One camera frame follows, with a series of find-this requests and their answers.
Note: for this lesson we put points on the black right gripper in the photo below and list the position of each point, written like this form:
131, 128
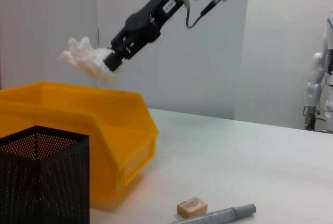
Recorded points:
156, 13

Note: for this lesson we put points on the white paper ball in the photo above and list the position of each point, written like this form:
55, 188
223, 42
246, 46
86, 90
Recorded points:
83, 54

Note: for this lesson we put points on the black mesh pen holder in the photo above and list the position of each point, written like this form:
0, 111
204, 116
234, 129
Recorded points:
44, 182

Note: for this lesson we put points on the beige eraser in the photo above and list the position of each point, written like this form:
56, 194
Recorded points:
192, 207

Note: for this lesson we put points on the grey marker pen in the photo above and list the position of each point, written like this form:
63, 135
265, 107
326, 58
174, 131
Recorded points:
223, 212

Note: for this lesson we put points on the yellow plastic bin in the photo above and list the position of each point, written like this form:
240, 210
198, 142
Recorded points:
78, 109

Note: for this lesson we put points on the white humanoid robot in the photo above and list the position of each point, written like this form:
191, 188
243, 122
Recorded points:
316, 83

